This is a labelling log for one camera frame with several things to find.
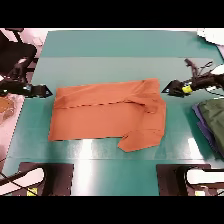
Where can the brown garment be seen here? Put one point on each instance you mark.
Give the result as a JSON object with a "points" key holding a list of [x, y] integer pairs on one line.
{"points": [[6, 108]]}

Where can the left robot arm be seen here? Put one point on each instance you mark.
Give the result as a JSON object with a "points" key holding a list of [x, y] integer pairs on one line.
{"points": [[23, 178]]}

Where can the white garment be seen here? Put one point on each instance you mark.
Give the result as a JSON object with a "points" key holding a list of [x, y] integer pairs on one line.
{"points": [[211, 35]]}

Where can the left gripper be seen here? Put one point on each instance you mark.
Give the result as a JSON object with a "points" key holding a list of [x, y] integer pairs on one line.
{"points": [[36, 90]]}

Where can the dark green garment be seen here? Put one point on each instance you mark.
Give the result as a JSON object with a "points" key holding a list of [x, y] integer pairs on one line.
{"points": [[215, 120]]}

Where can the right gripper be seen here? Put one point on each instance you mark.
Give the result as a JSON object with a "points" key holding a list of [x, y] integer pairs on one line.
{"points": [[182, 89]]}

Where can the purple garment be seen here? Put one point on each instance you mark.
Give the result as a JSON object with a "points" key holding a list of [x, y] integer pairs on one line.
{"points": [[200, 120]]}

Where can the orange T-shirt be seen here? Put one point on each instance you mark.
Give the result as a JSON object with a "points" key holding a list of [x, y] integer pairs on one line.
{"points": [[100, 116]]}

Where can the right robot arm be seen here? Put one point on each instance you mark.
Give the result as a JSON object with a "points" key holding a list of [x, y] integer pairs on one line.
{"points": [[213, 80]]}

